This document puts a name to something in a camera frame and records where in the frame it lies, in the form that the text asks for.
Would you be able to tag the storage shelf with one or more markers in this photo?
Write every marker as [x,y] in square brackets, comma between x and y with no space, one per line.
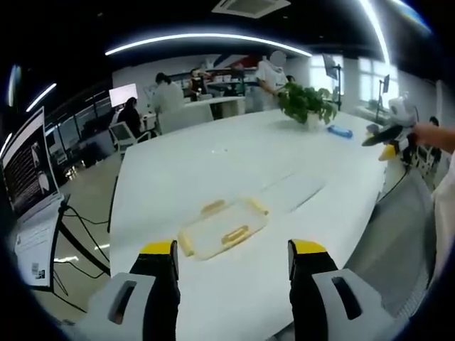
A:
[231,80]

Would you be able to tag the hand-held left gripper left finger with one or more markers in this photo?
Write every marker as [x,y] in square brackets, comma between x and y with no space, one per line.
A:
[142,305]

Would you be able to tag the short ceiling light strip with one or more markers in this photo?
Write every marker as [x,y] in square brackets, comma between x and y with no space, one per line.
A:
[41,96]

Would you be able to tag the white office chair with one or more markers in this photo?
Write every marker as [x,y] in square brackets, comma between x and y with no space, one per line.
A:
[122,135]

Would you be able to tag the bright desktop monitor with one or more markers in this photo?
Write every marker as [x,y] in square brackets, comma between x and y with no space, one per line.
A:
[122,95]

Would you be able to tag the black camera stand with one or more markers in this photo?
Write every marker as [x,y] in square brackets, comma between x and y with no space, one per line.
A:
[384,92]

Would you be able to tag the clear plastic lid yellow clips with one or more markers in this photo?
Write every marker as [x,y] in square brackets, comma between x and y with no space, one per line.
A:
[227,227]

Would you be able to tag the long curved ceiling light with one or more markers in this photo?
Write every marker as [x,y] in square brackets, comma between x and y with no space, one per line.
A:
[199,38]

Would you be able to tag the person's right hand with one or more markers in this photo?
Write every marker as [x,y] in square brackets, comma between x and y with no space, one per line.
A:
[424,134]

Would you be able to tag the person's white clothing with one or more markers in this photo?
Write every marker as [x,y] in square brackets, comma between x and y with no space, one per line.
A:
[446,227]

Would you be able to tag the ceiling air vent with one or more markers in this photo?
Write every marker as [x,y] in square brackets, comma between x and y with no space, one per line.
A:
[250,7]

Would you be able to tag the monitor on black pole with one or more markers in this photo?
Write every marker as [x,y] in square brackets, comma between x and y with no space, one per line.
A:
[332,67]

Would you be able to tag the green potted plant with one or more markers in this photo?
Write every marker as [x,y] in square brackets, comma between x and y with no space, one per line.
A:
[302,101]

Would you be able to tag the white counter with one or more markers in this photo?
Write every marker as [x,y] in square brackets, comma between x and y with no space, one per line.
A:
[217,106]

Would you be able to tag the open white laptop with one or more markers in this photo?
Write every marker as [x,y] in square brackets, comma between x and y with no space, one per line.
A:
[26,167]

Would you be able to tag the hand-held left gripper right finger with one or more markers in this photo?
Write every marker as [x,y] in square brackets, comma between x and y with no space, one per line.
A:
[320,305]

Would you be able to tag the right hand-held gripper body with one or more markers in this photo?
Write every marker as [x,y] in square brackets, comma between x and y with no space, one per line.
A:
[401,108]

